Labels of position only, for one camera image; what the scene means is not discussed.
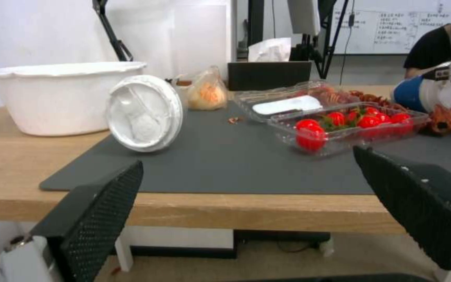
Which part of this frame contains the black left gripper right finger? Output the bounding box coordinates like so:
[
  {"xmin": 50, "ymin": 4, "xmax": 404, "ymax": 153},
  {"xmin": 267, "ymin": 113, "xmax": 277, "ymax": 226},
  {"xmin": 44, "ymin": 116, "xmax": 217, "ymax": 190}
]
[{"xmin": 352, "ymin": 145, "xmax": 451, "ymax": 282}]

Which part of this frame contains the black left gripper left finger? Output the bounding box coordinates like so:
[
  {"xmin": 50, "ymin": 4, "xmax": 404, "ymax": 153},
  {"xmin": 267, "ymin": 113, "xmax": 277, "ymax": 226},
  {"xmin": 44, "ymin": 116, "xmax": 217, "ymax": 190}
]
[{"xmin": 0, "ymin": 160, "xmax": 145, "ymax": 282}]

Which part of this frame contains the white round takeout lid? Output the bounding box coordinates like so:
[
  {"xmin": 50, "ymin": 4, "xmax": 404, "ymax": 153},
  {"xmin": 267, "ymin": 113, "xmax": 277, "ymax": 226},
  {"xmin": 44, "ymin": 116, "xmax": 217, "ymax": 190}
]
[{"xmin": 105, "ymin": 75, "xmax": 184, "ymax": 153}]

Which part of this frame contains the clear plastic clamshell box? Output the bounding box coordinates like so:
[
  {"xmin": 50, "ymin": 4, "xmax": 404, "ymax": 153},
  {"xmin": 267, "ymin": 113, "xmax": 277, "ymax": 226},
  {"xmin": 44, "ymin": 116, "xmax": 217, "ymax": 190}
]
[{"xmin": 233, "ymin": 81, "xmax": 430, "ymax": 159}]

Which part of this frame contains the white disposable takeout bowl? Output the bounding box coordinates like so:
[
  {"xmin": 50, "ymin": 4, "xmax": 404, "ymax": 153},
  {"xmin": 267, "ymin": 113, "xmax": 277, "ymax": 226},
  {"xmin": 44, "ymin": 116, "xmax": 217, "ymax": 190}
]
[{"xmin": 0, "ymin": 61, "xmax": 148, "ymax": 137}]

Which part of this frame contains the clear bag with orange food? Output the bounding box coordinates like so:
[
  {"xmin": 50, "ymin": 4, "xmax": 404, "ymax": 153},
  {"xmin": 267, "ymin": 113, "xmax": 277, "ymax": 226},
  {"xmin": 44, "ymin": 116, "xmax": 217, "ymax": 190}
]
[{"xmin": 170, "ymin": 65, "xmax": 229, "ymax": 111}]

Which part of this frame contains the black rectangular box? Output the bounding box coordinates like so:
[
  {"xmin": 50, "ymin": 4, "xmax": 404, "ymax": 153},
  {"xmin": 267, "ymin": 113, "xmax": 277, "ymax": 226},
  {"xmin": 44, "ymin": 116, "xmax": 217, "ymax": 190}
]
[{"xmin": 227, "ymin": 61, "xmax": 313, "ymax": 91}]

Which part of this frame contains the person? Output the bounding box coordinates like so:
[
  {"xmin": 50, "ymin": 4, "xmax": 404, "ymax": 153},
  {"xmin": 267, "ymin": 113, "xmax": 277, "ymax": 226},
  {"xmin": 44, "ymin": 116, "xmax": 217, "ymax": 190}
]
[{"xmin": 403, "ymin": 5, "xmax": 451, "ymax": 79}]

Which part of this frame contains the red-brown toy crayfish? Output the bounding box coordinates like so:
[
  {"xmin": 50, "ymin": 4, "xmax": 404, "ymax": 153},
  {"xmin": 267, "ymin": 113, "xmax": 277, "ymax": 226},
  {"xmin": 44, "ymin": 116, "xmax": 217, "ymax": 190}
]
[
  {"xmin": 348, "ymin": 90, "xmax": 411, "ymax": 113},
  {"xmin": 420, "ymin": 97, "xmax": 451, "ymax": 136}
]

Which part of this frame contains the white table leg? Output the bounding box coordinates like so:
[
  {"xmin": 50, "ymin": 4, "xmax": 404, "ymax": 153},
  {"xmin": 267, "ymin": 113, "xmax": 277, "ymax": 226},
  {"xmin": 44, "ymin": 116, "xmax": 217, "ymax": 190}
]
[{"xmin": 114, "ymin": 232, "xmax": 134, "ymax": 273}]

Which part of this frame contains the whiteboard with writing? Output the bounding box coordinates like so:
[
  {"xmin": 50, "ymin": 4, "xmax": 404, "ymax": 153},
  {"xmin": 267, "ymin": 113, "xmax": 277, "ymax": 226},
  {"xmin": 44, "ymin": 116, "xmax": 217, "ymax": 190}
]
[{"xmin": 331, "ymin": 0, "xmax": 451, "ymax": 56}]

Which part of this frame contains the white under-desk cabinet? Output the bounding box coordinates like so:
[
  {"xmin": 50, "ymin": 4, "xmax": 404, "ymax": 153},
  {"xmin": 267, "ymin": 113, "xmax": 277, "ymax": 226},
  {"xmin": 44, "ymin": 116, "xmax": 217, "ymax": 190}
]
[{"xmin": 126, "ymin": 225, "xmax": 239, "ymax": 260}]

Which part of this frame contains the black tripod stand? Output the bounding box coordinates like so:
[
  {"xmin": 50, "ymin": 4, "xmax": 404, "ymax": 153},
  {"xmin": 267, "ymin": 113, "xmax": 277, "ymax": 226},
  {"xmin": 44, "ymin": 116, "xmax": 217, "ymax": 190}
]
[{"xmin": 298, "ymin": 0, "xmax": 352, "ymax": 80}]

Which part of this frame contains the dark grey table mat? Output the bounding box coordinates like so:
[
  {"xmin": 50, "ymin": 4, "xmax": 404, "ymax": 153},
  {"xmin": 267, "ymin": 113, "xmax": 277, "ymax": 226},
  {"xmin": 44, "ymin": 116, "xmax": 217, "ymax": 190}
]
[{"xmin": 38, "ymin": 99, "xmax": 451, "ymax": 195}]

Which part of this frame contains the white hanging panel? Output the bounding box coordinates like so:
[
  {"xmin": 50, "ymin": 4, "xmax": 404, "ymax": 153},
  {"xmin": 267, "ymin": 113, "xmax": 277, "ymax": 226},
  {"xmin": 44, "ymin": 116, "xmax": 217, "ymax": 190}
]
[{"xmin": 287, "ymin": 0, "xmax": 322, "ymax": 35}]

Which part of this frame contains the black under-desk tray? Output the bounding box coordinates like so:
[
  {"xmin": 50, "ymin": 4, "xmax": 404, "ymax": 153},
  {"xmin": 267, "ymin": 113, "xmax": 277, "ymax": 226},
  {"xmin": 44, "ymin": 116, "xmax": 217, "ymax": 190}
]
[{"xmin": 233, "ymin": 230, "xmax": 332, "ymax": 246}]

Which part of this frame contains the white flat label card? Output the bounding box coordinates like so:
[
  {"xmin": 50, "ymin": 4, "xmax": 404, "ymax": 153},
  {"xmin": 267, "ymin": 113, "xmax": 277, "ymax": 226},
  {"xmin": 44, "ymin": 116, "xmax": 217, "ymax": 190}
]
[{"xmin": 251, "ymin": 95, "xmax": 323, "ymax": 116}]

